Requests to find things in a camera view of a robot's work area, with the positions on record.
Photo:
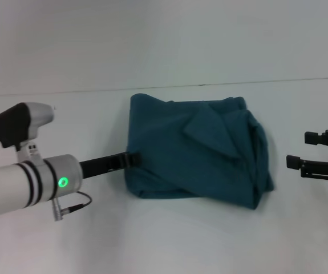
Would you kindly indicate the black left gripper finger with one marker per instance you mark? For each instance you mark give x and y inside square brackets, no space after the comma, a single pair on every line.
[132,160]

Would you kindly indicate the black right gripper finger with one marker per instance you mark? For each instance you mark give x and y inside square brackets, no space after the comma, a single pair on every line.
[306,167]
[316,138]

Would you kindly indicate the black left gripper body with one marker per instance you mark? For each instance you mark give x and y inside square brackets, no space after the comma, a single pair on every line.
[101,167]

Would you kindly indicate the teal T-shirt with FREE print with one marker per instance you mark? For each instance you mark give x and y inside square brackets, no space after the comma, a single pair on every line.
[195,148]

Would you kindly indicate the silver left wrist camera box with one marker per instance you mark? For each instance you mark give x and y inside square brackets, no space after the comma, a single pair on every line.
[15,125]

